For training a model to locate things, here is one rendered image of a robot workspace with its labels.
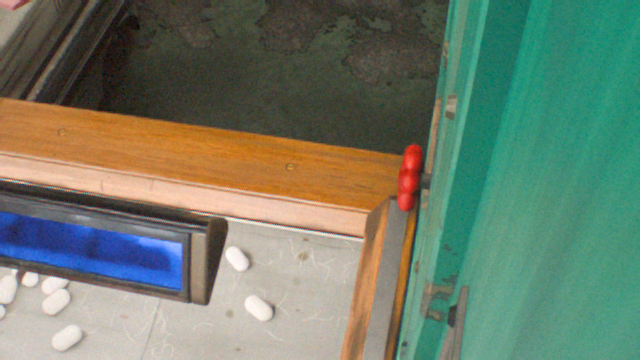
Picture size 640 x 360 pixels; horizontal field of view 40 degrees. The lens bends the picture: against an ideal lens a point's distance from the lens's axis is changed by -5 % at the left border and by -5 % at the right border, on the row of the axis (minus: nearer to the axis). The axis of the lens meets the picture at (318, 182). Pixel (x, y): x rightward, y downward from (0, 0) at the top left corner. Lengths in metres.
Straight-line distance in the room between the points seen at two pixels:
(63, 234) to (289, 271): 0.41
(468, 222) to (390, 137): 1.85
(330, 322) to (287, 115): 1.12
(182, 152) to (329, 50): 1.13
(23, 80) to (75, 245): 1.11
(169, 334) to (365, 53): 1.31
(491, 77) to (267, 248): 0.92
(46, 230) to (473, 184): 0.56
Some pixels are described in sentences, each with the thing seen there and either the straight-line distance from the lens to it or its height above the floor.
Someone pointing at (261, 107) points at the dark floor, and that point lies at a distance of 2.16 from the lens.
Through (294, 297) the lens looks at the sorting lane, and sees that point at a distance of 1.09.
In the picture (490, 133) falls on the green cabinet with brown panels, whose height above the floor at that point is 1.55.
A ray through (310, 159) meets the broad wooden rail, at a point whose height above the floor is 0.76.
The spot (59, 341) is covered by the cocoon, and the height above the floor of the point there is 0.76.
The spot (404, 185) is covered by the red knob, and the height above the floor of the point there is 1.25.
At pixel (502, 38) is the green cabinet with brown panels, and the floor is 1.58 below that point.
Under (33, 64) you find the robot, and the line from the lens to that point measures 1.87.
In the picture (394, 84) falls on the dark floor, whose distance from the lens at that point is 2.20.
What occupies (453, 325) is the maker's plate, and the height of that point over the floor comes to 1.51.
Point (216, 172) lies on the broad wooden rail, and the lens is 1.15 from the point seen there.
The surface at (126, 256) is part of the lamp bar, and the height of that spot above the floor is 1.08.
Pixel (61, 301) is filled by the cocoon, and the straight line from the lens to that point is 1.11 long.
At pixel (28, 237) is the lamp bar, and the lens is 0.78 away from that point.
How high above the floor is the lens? 1.73
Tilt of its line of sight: 58 degrees down
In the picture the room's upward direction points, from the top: 1 degrees counter-clockwise
